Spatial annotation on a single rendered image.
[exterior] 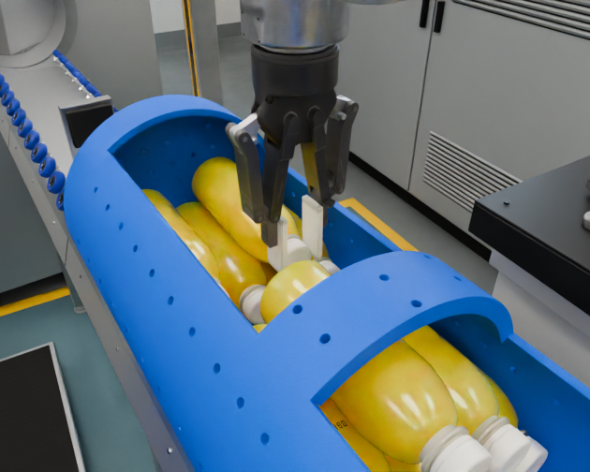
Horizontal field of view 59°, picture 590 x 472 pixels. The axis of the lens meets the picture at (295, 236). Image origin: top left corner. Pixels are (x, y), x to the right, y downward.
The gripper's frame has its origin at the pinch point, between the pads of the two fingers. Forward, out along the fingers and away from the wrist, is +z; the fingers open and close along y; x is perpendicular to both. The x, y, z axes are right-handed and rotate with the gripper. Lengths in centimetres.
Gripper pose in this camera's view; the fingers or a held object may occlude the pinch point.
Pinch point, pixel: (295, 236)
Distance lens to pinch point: 56.1
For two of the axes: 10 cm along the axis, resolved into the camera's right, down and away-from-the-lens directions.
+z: 0.0, 8.1, 5.9
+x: 5.5, 4.9, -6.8
